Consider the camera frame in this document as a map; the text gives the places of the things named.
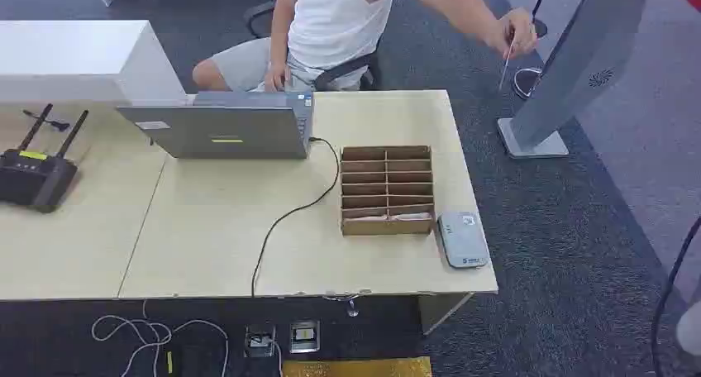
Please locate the floor socket with plug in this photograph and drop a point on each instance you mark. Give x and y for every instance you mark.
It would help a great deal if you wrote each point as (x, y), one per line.
(259, 341)

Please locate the yellow tape strip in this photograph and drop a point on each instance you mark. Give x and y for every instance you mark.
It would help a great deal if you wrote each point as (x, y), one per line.
(169, 362)

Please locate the gold floor mat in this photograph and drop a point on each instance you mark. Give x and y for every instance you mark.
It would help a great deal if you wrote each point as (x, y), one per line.
(356, 368)

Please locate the pale rounded object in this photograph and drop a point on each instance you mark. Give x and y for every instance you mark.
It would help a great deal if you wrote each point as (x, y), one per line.
(690, 328)

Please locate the steel floor socket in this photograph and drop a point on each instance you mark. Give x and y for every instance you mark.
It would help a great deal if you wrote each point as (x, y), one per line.
(304, 336)

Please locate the round black base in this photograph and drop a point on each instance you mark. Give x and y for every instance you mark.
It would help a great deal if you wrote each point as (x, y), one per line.
(524, 82)

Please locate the person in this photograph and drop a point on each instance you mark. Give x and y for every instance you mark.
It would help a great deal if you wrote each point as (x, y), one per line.
(334, 18)

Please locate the grey laptop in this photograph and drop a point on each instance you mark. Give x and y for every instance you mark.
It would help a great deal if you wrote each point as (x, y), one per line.
(219, 128)

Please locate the black router with antennas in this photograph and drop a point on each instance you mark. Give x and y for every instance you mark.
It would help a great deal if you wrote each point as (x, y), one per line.
(33, 180)

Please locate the person's left hand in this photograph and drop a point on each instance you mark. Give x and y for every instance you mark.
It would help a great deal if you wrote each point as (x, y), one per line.
(519, 32)

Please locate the white card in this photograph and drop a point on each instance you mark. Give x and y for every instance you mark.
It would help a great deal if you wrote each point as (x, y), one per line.
(506, 66)

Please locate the grey kiosk stand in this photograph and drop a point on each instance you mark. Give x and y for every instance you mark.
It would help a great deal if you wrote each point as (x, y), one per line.
(580, 51)

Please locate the white cabinet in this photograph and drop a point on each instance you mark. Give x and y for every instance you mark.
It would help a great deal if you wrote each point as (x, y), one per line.
(65, 51)

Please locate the wooden card box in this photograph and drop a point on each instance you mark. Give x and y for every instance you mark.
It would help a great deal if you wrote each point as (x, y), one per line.
(386, 228)

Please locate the grey card reader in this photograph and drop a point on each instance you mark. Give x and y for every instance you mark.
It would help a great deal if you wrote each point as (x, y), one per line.
(463, 240)

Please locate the metal desk clamp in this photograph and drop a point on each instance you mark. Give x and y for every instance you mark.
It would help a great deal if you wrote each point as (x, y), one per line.
(351, 307)

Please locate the person's right hand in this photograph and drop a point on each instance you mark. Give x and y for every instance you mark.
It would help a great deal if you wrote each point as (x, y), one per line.
(276, 77)

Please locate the black office chair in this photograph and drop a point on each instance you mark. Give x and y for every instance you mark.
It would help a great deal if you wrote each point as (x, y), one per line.
(340, 70)

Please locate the pale desk leg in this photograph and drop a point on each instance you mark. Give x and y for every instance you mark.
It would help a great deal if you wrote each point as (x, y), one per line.
(438, 311)

